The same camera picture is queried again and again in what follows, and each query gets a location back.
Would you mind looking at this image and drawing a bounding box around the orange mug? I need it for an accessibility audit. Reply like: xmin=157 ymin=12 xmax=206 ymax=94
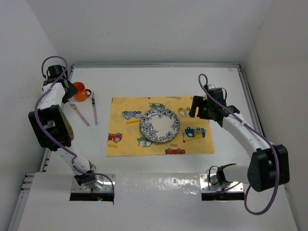
xmin=73 ymin=82 xmax=92 ymax=102

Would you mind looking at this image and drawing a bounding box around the pink handled fork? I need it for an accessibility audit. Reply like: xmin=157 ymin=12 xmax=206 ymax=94
xmin=69 ymin=101 xmax=90 ymax=127

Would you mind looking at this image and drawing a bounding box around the pink handled knife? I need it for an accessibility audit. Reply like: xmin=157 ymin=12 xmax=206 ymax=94
xmin=91 ymin=92 xmax=98 ymax=125

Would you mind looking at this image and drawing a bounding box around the blue floral plate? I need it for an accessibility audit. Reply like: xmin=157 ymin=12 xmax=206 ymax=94
xmin=140 ymin=108 xmax=180 ymax=143

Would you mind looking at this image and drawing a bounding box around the yellow vehicle print placemat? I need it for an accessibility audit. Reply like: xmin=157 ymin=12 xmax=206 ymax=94
xmin=106 ymin=96 xmax=215 ymax=157

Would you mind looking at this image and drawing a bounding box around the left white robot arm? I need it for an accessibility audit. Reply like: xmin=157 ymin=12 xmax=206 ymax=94
xmin=28 ymin=65 xmax=97 ymax=187

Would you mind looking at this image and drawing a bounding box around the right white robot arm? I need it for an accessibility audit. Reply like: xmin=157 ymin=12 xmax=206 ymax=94
xmin=189 ymin=88 xmax=290 ymax=192

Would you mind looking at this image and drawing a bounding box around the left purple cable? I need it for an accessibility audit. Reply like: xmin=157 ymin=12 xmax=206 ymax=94
xmin=34 ymin=55 xmax=116 ymax=205

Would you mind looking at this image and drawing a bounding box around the purple cable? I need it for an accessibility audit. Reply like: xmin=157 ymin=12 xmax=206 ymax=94
xmin=34 ymin=55 xmax=116 ymax=205
xmin=197 ymin=73 xmax=281 ymax=215

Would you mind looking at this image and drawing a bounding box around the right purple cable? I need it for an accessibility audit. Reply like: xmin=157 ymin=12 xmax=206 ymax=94
xmin=197 ymin=73 xmax=281 ymax=215

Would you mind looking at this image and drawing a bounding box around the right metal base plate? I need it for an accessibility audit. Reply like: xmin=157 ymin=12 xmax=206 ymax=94
xmin=199 ymin=173 xmax=245 ymax=193

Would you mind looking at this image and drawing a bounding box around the metal base plate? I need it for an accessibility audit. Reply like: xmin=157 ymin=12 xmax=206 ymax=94
xmin=199 ymin=173 xmax=245 ymax=193
xmin=71 ymin=173 xmax=116 ymax=193

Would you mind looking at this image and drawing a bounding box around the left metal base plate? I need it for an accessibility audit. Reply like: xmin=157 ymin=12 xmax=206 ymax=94
xmin=71 ymin=173 xmax=116 ymax=193

